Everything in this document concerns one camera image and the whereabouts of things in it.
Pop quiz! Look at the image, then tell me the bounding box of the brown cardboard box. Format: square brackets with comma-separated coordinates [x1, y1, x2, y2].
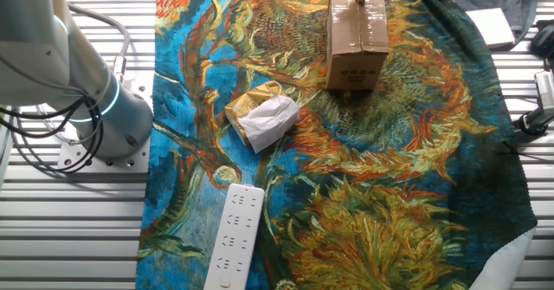
[325, 0, 390, 93]

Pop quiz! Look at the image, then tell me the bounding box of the small white box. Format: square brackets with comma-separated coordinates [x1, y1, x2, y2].
[466, 7, 516, 48]

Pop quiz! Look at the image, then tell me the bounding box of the gold tissue pack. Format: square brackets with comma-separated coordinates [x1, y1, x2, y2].
[223, 80, 301, 154]

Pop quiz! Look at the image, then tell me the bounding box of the sunflower painting tablecloth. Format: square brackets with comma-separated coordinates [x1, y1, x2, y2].
[135, 0, 538, 290]

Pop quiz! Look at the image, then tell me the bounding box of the black computer mouse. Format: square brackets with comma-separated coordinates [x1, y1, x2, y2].
[530, 23, 554, 60]

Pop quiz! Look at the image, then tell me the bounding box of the white power strip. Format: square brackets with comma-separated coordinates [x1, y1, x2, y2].
[203, 183, 266, 290]

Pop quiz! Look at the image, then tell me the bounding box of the silver depth camera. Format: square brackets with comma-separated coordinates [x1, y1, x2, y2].
[534, 69, 554, 113]

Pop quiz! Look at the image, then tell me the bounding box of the grey camera support arm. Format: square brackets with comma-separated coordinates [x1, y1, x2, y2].
[512, 106, 554, 138]

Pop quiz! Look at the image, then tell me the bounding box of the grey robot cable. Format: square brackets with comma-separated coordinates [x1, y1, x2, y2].
[67, 3, 132, 86]

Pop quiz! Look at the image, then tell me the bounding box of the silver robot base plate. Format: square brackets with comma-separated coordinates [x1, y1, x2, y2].
[58, 71, 152, 172]

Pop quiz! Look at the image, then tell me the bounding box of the black looped cable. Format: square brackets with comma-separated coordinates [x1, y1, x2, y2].
[0, 97, 105, 173]

